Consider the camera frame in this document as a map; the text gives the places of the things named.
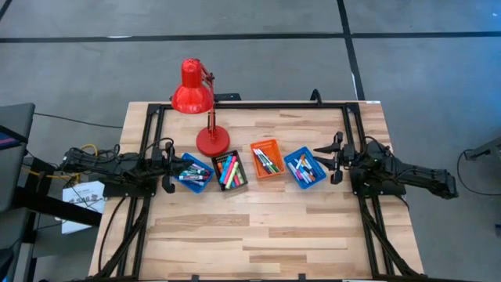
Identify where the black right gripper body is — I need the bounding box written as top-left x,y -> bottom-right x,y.
334,143 -> 358,172

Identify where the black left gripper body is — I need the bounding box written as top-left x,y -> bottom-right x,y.
150,146 -> 177,179

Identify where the blue plastic basket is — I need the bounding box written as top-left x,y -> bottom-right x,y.
283,146 -> 327,190
173,152 -> 215,194

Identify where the blue capped white marker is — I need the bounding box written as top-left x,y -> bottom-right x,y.
300,162 -> 315,183

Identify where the pink capped white marker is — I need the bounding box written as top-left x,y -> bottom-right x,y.
287,161 -> 305,181
292,166 -> 310,184

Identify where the teal Sharpie highlighter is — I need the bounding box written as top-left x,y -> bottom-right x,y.
218,155 -> 234,185

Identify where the pink Sharpie highlighter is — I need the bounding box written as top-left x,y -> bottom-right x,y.
224,155 -> 238,186

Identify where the dark green Expo marker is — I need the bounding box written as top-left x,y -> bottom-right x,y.
260,147 -> 282,172

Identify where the yellow Sharpie highlighter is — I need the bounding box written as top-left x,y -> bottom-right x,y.
225,161 -> 240,190

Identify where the light green Expo marker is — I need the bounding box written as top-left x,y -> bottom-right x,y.
257,148 -> 278,173

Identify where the dark blue marker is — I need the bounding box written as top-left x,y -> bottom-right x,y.
253,150 -> 272,175

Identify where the black plastic basket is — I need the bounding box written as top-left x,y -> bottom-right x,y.
211,150 -> 249,192

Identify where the orange plastic basket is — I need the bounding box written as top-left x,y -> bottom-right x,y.
250,139 -> 286,180

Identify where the red desk lamp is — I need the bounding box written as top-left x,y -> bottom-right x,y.
171,57 -> 231,157

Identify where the black power strip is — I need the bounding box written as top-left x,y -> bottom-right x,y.
214,92 -> 243,102

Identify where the white paper box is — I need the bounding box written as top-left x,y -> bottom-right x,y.
61,180 -> 106,235

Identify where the grey stand leg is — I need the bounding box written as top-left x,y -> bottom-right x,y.
464,136 -> 501,161

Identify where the dark grey office chair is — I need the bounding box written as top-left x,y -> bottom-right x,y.
0,103 -> 36,282

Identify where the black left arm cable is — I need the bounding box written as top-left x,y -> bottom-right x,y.
136,136 -> 175,160

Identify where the yellow cable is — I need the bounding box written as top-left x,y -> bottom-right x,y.
23,143 -> 99,182

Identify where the black floor cable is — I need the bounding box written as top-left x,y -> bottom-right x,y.
456,148 -> 501,197
34,112 -> 124,129

